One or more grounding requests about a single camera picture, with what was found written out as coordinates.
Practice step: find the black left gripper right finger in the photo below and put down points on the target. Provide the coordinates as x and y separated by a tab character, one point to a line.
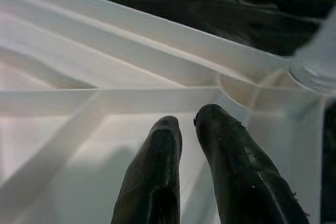
244	176

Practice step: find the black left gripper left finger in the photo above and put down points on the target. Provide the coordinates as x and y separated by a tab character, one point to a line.
152	176

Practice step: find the white plastic table top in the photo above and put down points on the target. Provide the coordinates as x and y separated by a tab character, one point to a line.
78	64

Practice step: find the white plastic table leg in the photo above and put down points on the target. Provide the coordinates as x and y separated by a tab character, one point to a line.
320	58

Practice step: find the black plastic cover sheet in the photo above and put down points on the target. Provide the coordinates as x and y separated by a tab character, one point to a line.
210	6

